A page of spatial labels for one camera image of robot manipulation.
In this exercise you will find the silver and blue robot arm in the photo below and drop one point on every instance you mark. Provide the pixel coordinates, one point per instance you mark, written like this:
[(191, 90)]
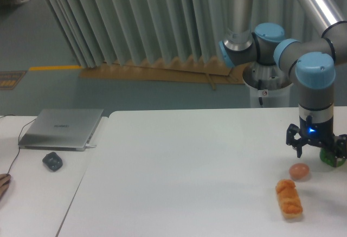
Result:
[(310, 66)]

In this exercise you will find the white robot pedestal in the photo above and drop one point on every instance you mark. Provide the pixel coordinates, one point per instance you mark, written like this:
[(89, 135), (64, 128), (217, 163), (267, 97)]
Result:
[(268, 86)]

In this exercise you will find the green bell pepper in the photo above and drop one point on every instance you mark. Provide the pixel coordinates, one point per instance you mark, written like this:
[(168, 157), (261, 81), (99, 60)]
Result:
[(330, 159)]

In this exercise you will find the pale green folding curtain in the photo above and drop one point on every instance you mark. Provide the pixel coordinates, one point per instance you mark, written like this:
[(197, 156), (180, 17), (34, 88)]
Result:
[(214, 33)]

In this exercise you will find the white usb plug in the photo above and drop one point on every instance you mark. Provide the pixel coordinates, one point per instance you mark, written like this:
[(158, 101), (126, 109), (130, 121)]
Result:
[(88, 146)]

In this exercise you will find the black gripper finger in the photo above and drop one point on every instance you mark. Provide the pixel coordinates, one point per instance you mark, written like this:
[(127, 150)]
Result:
[(338, 147), (296, 139)]

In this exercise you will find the person's hand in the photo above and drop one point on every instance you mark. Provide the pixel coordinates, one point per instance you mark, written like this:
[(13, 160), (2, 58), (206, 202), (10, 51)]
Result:
[(5, 180)]

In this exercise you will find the small black controller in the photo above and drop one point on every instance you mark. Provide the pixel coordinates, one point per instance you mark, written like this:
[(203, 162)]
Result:
[(52, 161)]

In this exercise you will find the brown cardboard sheet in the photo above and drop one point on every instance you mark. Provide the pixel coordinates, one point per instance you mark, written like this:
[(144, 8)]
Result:
[(213, 72)]

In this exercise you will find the orange bread loaf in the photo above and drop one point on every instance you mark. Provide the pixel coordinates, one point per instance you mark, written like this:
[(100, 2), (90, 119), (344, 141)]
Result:
[(288, 199)]

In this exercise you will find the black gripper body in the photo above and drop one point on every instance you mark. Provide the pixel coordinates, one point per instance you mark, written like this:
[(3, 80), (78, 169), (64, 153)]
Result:
[(316, 134)]

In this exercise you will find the brown egg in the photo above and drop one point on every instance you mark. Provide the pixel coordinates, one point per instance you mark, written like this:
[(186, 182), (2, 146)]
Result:
[(299, 171)]

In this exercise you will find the silver closed laptop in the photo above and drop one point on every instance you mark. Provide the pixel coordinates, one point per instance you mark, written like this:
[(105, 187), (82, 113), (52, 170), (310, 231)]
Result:
[(62, 129)]

